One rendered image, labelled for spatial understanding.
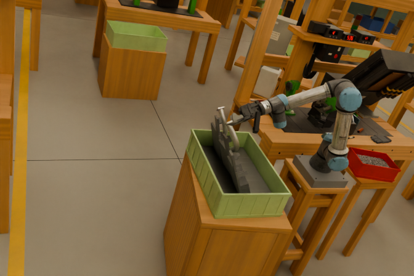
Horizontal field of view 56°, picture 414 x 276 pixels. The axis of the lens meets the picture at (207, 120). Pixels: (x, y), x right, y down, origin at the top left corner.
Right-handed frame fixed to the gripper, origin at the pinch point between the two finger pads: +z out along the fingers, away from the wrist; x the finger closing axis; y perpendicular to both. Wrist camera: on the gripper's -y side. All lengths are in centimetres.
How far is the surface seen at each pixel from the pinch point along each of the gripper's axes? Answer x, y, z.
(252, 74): -84, 38, -55
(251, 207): -4.0, -44.8, 6.1
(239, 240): -11, -59, 18
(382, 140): -85, -49, -133
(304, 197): -34, -56, -34
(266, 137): -61, -12, -37
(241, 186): -9.2, -33.0, 5.4
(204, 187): -16.2, -25.6, 23.5
